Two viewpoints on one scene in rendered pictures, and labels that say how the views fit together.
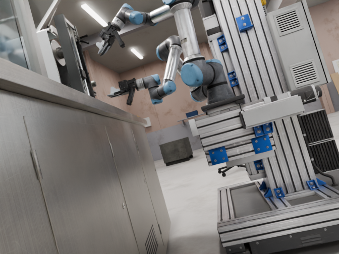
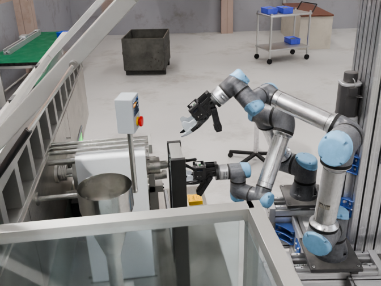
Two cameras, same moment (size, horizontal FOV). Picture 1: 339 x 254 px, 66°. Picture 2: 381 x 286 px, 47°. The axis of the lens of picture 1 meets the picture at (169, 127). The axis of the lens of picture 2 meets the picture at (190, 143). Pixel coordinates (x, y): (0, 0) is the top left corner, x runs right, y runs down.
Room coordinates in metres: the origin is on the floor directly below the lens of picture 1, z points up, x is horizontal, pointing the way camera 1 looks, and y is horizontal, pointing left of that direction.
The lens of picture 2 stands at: (-0.03, 0.54, 2.08)
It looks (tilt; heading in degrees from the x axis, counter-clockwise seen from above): 24 degrees down; 351
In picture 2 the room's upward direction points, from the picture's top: 2 degrees counter-clockwise
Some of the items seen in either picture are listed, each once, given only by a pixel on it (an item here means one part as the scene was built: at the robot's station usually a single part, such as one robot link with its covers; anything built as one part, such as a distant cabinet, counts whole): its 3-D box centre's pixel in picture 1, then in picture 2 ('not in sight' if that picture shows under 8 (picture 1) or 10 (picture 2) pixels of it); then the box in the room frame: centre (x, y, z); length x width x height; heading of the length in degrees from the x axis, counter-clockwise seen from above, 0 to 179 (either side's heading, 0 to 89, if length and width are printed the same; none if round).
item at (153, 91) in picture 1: (157, 94); (240, 190); (1.69, 0.02, 1.01); 0.11 x 0.08 x 0.11; 39
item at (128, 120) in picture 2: not in sight; (130, 113); (1.12, 0.52, 1.66); 0.07 x 0.07 x 0.10; 73
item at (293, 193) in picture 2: not in sight; (304, 186); (1.89, -0.40, 0.87); 0.15 x 0.15 x 0.10
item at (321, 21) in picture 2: not in sight; (304, 24); (9.59, -3.79, 0.36); 2.09 x 0.67 x 0.71; 170
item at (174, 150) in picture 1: (177, 150); (147, 51); (7.94, -0.03, 0.33); 0.98 x 0.79 x 0.66; 170
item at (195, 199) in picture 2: not in sight; (194, 199); (1.82, 0.22, 0.91); 0.07 x 0.07 x 0.02; 87
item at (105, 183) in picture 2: not in sight; (105, 196); (0.95, 0.60, 1.50); 0.14 x 0.14 x 0.06
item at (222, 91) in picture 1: (219, 93); (330, 243); (1.40, -0.31, 0.87); 0.15 x 0.15 x 0.10
